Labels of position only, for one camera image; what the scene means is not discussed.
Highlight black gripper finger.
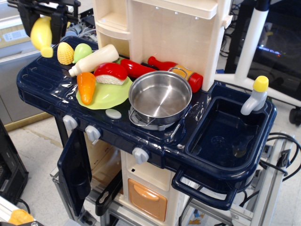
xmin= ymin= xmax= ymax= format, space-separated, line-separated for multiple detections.
xmin=50 ymin=12 xmax=68 ymax=45
xmin=18 ymin=6 xmax=40 ymax=37

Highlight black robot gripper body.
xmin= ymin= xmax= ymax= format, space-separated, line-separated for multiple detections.
xmin=7 ymin=0 xmax=81 ymax=23

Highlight yellow toy banana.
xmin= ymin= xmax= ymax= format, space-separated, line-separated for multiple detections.
xmin=30 ymin=16 xmax=53 ymax=58

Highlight stainless steel pot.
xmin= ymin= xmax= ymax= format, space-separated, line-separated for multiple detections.
xmin=128 ymin=71 xmax=192 ymax=126

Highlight yellow toy corn cob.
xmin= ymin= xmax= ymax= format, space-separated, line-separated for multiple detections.
xmin=57 ymin=42 xmax=74 ymax=65

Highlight green toy pear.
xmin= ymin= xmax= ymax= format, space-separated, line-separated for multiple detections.
xmin=72 ymin=43 xmax=93 ymax=64

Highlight cream toy bottle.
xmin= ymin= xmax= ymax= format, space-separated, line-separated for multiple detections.
xmin=69 ymin=44 xmax=119 ymax=77

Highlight orange toy carrot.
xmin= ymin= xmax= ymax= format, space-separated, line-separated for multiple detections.
xmin=77 ymin=72 xmax=96 ymax=105

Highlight red white toy sushi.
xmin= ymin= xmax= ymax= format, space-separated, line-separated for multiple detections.
xmin=94 ymin=62 xmax=128 ymax=85

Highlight red toy chili pepper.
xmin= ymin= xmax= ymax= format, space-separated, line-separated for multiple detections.
xmin=115 ymin=58 xmax=156 ymax=79

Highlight light green toy plate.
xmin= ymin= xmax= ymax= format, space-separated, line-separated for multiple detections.
xmin=76 ymin=77 xmax=133 ymax=110

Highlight left grey stove knob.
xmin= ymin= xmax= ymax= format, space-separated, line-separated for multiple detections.
xmin=63 ymin=115 xmax=78 ymax=131

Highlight grey stove knob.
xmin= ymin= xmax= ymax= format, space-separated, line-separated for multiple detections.
xmin=132 ymin=147 xmax=149 ymax=164
xmin=63 ymin=115 xmax=78 ymax=131
xmin=85 ymin=125 xmax=101 ymax=145

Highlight grey oval button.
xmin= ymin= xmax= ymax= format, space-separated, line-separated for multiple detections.
xmin=105 ymin=109 xmax=122 ymax=120

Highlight middle grey stove knob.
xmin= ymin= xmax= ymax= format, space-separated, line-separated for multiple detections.
xmin=85 ymin=125 xmax=101 ymax=145

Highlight cream toy kitchen tower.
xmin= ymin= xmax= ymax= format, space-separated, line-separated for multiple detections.
xmin=93 ymin=0 xmax=232 ymax=91

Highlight navy oven door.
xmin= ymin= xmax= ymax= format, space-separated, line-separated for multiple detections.
xmin=57 ymin=129 xmax=92 ymax=217

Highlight red toy ketchup bottle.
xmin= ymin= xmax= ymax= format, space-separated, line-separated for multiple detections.
xmin=148 ymin=56 xmax=203 ymax=93

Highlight right grey stove knob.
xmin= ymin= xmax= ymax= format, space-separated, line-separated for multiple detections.
xmin=132 ymin=147 xmax=149 ymax=164

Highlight black computer case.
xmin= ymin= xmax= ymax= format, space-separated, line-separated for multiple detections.
xmin=0 ymin=123 xmax=29 ymax=204

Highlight orange toy drawer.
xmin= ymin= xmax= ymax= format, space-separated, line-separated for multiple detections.
xmin=128 ymin=179 xmax=167 ymax=222

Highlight yellow object bottom left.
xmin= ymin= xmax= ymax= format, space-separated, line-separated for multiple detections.
xmin=8 ymin=209 xmax=35 ymax=226

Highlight navy toy kitchen counter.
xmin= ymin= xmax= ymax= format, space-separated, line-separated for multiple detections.
xmin=16 ymin=56 xmax=277 ymax=210

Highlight grey yellow toy faucet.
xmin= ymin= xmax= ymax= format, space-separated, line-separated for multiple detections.
xmin=240 ymin=75 xmax=269 ymax=115

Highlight black caster wheel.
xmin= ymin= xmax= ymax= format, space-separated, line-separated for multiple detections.
xmin=289 ymin=107 xmax=301 ymax=126

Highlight black oven door handle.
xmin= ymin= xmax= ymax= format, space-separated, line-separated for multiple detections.
xmin=95 ymin=181 xmax=122 ymax=217

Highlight white stand frame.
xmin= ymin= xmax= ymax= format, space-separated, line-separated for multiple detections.
xmin=215 ymin=0 xmax=301 ymax=107

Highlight aluminium frame cart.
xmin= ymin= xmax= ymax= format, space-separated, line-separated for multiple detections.
xmin=50 ymin=134 xmax=293 ymax=226

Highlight black cable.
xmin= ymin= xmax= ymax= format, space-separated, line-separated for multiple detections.
xmin=257 ymin=132 xmax=301 ymax=182

